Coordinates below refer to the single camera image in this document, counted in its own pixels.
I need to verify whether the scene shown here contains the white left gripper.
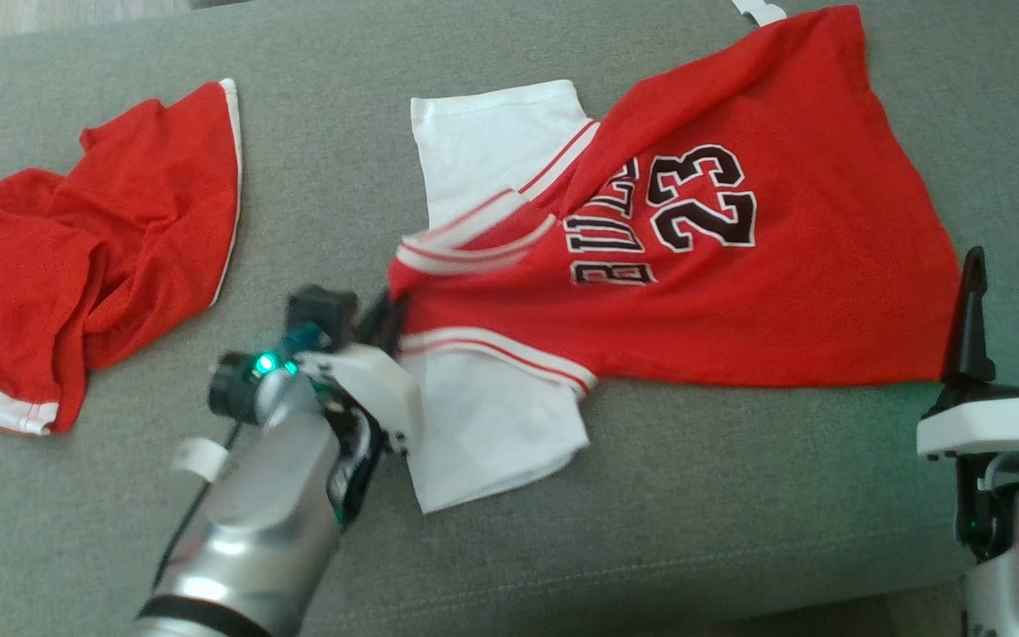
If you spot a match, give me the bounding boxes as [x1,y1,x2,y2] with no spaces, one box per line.
[297,290,427,528]

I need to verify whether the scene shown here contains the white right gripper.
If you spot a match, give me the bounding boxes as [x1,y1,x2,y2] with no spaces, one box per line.
[916,246,1019,555]

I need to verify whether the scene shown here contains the red Bulls 23 jersey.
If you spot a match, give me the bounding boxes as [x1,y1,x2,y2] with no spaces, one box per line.
[387,4,962,514]

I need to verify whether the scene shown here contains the red shorts with white trim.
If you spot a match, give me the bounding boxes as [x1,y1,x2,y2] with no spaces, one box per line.
[0,78,243,436]

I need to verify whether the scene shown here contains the large grey sofa chaise seat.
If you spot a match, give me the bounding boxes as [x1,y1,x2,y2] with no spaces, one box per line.
[0,0,1019,637]

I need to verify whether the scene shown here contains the small white label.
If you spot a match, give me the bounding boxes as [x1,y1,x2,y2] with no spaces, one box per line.
[731,0,789,26]

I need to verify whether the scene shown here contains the white cable clip ring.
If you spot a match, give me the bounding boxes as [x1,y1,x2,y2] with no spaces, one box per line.
[171,438,232,483]

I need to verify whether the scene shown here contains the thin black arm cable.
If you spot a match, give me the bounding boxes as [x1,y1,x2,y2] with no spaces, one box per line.
[151,420,245,594]

